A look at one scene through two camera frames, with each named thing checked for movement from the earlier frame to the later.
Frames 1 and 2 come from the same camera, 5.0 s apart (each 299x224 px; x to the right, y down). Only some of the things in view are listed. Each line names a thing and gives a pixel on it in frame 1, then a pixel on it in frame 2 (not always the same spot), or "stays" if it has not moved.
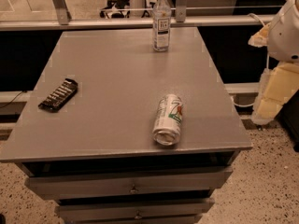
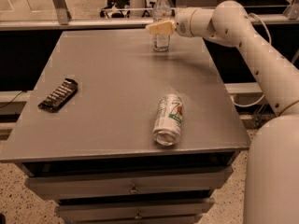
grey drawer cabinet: (117, 133) stays
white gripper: (285, 36) -> (183, 24)
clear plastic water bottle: (162, 23) stays
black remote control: (59, 98) stays
